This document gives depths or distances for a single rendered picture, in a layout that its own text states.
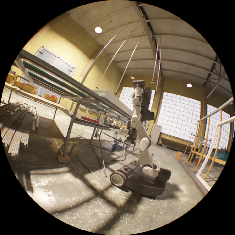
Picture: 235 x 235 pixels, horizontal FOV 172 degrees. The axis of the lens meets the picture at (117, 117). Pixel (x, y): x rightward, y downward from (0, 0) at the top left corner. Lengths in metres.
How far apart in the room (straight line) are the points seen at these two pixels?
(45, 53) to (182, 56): 11.60
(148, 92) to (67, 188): 1.42
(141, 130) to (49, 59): 7.47
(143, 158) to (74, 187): 0.82
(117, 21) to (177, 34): 4.90
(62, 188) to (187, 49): 9.43
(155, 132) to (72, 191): 7.92
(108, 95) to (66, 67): 6.99
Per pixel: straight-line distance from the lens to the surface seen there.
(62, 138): 1.03
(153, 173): 1.00
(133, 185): 0.98
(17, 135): 0.80
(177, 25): 7.95
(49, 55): 7.63
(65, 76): 0.50
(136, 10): 5.72
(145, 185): 0.95
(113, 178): 0.99
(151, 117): 1.00
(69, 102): 7.07
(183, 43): 8.52
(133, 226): 0.81
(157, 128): 8.17
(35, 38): 8.16
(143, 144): 0.93
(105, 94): 0.66
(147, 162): 1.01
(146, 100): 1.06
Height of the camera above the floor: 0.70
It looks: 4 degrees up
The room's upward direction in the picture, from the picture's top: 20 degrees clockwise
